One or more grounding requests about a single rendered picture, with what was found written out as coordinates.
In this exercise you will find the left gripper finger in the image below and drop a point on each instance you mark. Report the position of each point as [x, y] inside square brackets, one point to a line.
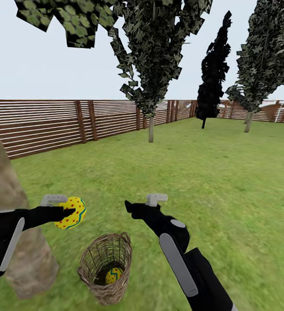
[68, 212]

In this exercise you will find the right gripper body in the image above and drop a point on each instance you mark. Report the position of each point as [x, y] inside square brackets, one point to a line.
[145, 212]

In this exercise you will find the wicker basket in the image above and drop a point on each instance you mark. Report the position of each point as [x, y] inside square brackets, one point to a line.
[106, 252]

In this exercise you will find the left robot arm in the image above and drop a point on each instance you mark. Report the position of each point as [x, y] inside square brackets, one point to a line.
[14, 221]

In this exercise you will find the easter egg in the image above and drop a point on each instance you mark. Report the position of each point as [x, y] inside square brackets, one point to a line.
[113, 274]
[74, 219]

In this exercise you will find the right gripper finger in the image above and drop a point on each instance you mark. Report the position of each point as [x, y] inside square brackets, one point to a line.
[129, 206]

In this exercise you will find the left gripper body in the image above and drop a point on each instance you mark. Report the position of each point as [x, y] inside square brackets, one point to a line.
[49, 214]

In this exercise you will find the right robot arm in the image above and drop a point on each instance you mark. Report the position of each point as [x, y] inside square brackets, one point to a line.
[194, 273]

